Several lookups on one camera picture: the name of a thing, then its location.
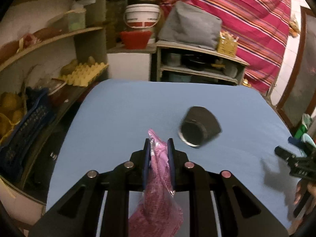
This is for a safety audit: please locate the grey fabric cover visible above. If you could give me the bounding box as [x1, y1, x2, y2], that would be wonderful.
[158, 1, 222, 50]

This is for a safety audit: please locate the light blue plastic basket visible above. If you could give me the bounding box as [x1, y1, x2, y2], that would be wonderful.
[300, 133, 316, 151]

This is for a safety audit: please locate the wooden shelf unit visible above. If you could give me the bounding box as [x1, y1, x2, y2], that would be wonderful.
[1, 0, 107, 201]

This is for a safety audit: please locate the yellow utensil box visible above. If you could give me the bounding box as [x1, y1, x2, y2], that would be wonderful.
[217, 31, 239, 57]

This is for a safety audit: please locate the red striped hanging cloth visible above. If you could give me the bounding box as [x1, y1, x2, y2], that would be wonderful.
[160, 0, 291, 93]

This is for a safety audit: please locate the light blue tablecloth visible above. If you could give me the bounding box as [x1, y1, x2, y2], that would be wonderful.
[47, 79, 297, 228]

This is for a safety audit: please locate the pink foil wrapper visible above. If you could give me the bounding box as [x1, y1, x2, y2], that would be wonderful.
[129, 129, 183, 236]

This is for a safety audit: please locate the grey low shelf table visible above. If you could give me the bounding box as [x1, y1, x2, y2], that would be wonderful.
[156, 41, 250, 86]

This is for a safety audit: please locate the white cabinet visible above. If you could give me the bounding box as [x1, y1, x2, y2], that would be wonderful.
[107, 44, 156, 81]

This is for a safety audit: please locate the white plastic bucket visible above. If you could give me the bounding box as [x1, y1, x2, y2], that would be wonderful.
[123, 4, 161, 29]

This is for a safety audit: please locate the person's right hand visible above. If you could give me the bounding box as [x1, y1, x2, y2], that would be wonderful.
[293, 179, 315, 214]

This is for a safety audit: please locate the red woven basket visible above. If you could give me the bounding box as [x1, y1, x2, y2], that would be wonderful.
[120, 31, 152, 50]

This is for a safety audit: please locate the dark blue plastic crate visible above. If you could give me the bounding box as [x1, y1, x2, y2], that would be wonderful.
[1, 87, 54, 182]

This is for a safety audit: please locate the yellow egg tray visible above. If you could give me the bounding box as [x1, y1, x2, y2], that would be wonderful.
[59, 63, 109, 87]

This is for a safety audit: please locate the green bin with bag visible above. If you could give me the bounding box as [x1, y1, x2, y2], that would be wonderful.
[294, 113, 312, 140]

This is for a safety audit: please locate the brown framed door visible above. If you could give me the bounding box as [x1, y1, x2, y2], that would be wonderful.
[276, 7, 315, 132]

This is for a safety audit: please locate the black cylindrical speaker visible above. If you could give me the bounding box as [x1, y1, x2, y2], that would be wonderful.
[178, 106, 222, 148]

